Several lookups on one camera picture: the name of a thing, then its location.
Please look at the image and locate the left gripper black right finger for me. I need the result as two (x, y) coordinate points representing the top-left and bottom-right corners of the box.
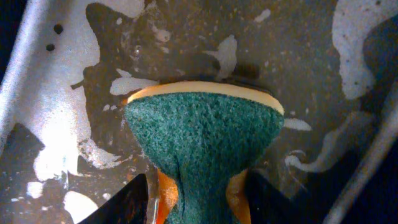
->
(244, 170), (326, 224)

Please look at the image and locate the yellow green sponge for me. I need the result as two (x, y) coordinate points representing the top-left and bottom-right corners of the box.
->
(125, 81), (284, 223)

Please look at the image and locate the metal water tray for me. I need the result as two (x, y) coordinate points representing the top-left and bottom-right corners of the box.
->
(1, 1), (397, 223)

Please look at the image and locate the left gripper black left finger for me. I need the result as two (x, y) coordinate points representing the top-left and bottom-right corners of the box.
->
(79, 174), (149, 224)

